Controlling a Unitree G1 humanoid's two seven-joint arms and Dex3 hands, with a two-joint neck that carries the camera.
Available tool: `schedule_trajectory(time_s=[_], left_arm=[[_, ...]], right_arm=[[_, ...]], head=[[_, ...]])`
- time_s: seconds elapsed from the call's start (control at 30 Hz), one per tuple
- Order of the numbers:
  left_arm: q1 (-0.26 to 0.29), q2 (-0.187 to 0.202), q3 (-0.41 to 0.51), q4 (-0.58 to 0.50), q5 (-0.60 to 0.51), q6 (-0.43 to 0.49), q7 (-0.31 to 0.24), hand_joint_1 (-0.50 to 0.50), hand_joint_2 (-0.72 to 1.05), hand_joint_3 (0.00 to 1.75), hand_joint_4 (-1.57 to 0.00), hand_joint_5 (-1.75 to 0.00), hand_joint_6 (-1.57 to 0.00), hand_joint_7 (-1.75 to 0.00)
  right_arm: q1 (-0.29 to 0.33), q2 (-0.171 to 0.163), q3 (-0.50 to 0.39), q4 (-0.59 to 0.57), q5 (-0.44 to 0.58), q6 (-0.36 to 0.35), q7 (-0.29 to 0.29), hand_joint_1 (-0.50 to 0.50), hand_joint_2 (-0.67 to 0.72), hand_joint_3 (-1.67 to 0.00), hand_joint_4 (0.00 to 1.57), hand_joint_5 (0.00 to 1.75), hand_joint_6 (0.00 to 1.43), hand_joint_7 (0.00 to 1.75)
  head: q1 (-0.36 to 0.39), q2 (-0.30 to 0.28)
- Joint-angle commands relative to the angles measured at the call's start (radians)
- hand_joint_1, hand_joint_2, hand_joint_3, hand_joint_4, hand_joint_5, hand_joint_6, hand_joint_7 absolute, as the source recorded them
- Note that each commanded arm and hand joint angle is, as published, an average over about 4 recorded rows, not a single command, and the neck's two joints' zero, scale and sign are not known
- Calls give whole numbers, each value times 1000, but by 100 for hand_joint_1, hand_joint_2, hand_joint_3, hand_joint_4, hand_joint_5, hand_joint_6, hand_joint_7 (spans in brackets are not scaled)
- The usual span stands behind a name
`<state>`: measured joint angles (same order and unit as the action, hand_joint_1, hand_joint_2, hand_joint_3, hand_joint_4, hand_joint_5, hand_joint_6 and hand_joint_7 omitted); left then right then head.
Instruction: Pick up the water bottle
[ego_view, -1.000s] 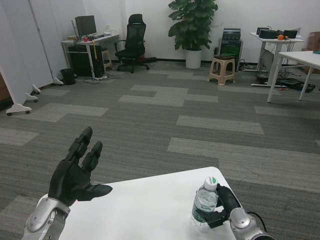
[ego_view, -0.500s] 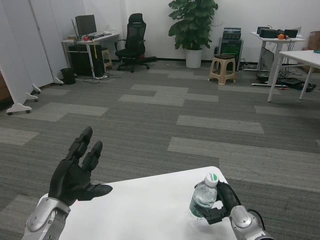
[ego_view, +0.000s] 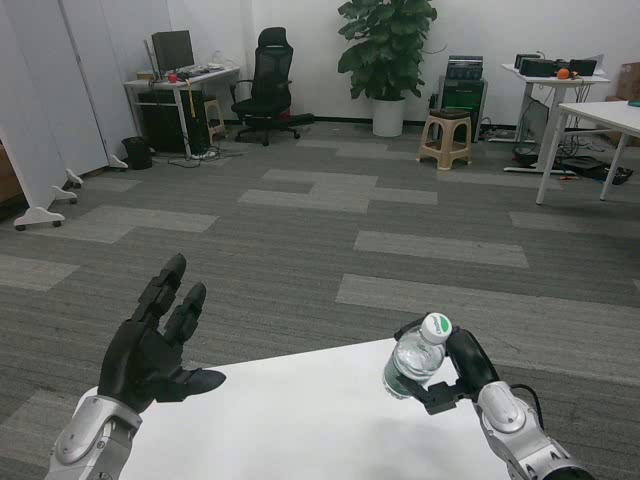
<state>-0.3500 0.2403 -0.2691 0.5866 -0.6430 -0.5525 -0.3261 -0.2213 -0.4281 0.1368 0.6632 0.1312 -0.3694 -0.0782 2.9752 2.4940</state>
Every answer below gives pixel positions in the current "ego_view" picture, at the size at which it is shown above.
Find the black mesh office chair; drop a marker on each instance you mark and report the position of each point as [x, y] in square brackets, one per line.
[272, 65]

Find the white power strip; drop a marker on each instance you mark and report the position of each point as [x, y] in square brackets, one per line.
[204, 155]

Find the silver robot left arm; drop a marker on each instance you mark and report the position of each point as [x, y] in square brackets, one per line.
[87, 425]

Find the beige plastic stool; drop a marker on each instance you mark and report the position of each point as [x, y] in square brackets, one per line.
[212, 102]

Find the brown wooden cabinet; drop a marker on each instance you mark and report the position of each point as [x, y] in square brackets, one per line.
[7, 175]

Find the large black equipment box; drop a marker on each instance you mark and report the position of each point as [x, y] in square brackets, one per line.
[535, 66]

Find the black green equipment case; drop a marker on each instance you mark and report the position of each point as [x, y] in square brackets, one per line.
[465, 95]

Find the clear water bottle green label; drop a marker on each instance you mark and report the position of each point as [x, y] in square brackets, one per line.
[415, 357]

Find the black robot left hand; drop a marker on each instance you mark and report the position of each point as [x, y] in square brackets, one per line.
[140, 357]

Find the small black equipment box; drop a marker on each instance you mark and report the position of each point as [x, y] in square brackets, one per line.
[583, 67]

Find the green potted plant white pot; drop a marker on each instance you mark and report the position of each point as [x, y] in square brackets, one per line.
[385, 45]

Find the beige stool brown seat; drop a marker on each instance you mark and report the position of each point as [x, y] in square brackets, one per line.
[450, 116]

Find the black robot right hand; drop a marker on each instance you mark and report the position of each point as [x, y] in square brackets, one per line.
[475, 360]

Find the black computer cabinet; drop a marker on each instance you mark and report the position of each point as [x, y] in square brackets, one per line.
[165, 122]

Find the black computer monitor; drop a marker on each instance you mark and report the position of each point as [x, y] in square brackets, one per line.
[172, 50]

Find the white rectangular table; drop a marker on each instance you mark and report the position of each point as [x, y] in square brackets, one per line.
[595, 110]

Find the brown cardboard box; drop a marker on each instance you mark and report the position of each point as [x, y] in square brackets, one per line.
[630, 80]

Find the black floor equipment tray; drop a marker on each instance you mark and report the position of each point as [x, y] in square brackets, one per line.
[582, 165]

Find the black trash bin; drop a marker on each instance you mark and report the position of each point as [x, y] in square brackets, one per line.
[137, 154]

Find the white office desk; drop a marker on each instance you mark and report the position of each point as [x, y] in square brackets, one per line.
[212, 74]

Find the black striped equipment box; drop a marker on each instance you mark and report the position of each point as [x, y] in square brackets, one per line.
[465, 67]

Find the white standing desk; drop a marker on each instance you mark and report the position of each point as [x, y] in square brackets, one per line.
[547, 79]

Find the orange ball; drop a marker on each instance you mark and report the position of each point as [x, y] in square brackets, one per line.
[563, 73]

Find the white rolling partition screen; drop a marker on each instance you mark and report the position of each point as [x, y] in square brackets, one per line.
[85, 100]
[30, 125]

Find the black long floor bag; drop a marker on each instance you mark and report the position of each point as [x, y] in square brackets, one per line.
[302, 118]

